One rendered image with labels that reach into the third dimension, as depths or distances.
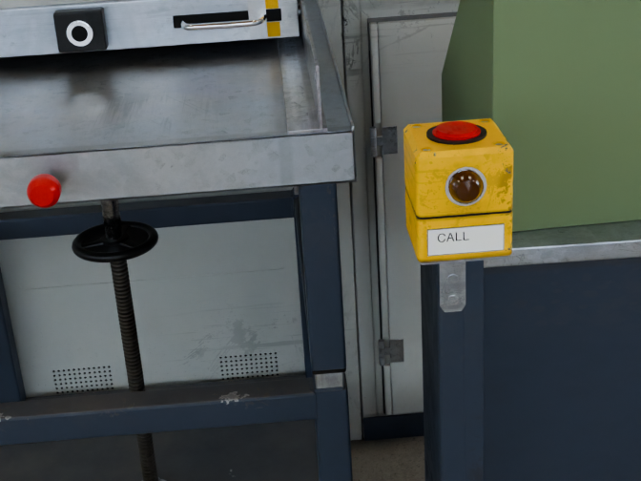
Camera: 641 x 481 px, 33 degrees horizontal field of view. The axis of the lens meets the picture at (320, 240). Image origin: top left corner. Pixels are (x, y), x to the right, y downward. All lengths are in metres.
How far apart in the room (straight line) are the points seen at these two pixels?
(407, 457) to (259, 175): 1.03
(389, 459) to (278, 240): 0.47
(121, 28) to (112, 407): 0.47
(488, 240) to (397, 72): 0.90
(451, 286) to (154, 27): 0.62
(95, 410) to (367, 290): 0.78
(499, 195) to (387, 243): 1.00
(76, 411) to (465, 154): 0.60
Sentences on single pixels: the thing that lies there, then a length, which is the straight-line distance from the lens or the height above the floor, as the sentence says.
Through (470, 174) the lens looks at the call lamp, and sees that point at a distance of 0.88.
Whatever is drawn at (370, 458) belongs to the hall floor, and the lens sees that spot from 2.06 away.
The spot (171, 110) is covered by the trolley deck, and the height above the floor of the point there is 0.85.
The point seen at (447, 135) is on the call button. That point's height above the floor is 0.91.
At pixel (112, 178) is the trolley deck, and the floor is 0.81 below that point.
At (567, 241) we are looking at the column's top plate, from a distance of 1.09.
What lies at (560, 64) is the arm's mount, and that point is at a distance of 1.06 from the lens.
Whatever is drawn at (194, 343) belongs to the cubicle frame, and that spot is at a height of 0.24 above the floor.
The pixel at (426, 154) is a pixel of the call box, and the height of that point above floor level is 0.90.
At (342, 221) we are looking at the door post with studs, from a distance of 1.89.
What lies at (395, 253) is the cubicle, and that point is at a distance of 1.90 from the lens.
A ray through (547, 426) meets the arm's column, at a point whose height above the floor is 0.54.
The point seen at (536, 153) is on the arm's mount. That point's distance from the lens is 1.08.
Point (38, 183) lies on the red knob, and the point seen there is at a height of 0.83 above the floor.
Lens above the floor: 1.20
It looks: 24 degrees down
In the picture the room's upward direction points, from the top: 4 degrees counter-clockwise
